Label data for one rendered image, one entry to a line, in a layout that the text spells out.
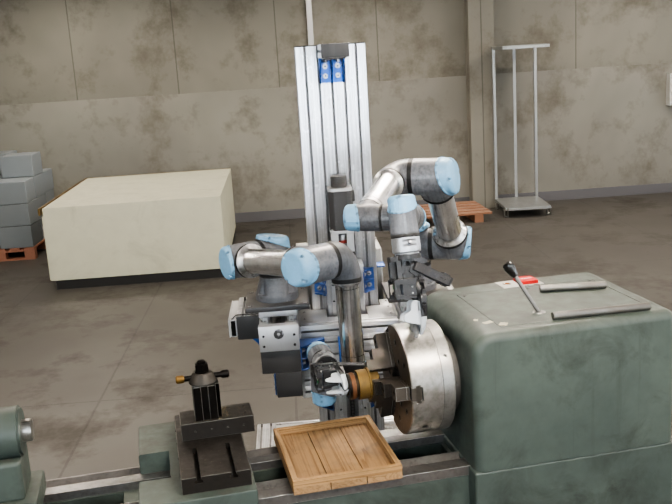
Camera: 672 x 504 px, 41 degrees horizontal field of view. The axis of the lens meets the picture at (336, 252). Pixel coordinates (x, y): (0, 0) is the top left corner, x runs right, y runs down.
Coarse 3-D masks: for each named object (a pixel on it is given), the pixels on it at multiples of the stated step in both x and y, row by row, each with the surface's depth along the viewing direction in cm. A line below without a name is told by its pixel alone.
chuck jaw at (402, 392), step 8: (376, 384) 249; (384, 384) 246; (392, 384) 246; (400, 384) 245; (376, 392) 249; (384, 392) 246; (392, 392) 246; (400, 392) 242; (408, 392) 243; (416, 392) 242; (400, 400) 243; (416, 400) 242
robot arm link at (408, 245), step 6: (396, 240) 230; (402, 240) 229; (408, 240) 229; (414, 240) 230; (396, 246) 230; (402, 246) 229; (408, 246) 229; (414, 246) 229; (420, 246) 232; (396, 252) 230; (402, 252) 229; (408, 252) 230; (414, 252) 230
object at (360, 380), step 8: (352, 376) 251; (360, 376) 251; (368, 376) 251; (376, 376) 253; (352, 384) 250; (360, 384) 250; (368, 384) 250; (352, 392) 250; (360, 392) 250; (368, 392) 251
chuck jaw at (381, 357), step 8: (376, 336) 258; (384, 336) 258; (376, 344) 258; (384, 344) 257; (376, 352) 256; (384, 352) 257; (392, 352) 257; (368, 360) 255; (376, 360) 255; (384, 360) 256; (392, 360) 256; (368, 368) 254; (376, 368) 255; (384, 368) 255; (392, 368) 257
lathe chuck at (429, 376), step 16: (400, 336) 247; (400, 352) 248; (416, 352) 244; (432, 352) 244; (400, 368) 250; (416, 368) 242; (432, 368) 243; (416, 384) 241; (432, 384) 242; (432, 400) 243; (400, 416) 256; (416, 416) 244; (432, 416) 245; (416, 432) 252
